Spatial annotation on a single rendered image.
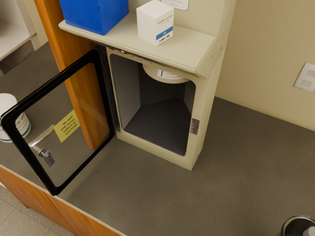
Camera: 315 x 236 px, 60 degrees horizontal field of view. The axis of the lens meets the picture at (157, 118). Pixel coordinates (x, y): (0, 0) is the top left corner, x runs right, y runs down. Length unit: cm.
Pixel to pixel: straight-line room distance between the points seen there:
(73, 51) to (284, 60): 73
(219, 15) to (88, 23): 26
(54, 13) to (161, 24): 28
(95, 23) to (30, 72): 94
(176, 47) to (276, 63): 63
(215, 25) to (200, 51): 7
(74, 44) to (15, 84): 71
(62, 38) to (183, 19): 31
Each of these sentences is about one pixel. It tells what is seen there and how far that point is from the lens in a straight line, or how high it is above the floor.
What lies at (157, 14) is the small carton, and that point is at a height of 157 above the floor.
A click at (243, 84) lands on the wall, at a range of 122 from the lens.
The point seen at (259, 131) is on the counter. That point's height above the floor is 94.
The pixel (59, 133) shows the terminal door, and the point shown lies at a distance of 81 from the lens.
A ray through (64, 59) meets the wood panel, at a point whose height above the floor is 138.
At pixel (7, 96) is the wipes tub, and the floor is 109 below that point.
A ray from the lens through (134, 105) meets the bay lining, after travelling 104.
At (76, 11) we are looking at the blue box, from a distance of 60.
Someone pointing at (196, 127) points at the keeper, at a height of 120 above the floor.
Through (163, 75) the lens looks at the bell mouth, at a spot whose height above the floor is 134.
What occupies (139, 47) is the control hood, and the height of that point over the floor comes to 151.
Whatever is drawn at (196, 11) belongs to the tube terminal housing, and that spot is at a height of 155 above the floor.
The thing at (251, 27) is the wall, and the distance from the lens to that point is 107.
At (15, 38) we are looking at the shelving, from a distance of 180.
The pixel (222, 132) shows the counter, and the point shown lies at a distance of 114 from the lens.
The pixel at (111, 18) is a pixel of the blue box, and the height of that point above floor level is 153.
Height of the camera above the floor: 183
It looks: 51 degrees down
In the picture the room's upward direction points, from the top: straight up
